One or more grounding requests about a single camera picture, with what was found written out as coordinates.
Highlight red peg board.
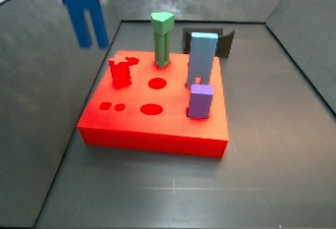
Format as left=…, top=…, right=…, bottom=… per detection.
left=77, top=50, right=228, bottom=158

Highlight green tall peg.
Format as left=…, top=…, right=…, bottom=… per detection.
left=151, top=12, right=175, bottom=68

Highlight red star peg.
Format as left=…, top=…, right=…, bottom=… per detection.
left=109, top=59, right=131, bottom=88

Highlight grey-blue tall block peg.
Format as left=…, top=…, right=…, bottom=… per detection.
left=187, top=32, right=217, bottom=87

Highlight purple short block peg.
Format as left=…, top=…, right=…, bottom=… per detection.
left=188, top=85, right=213, bottom=119

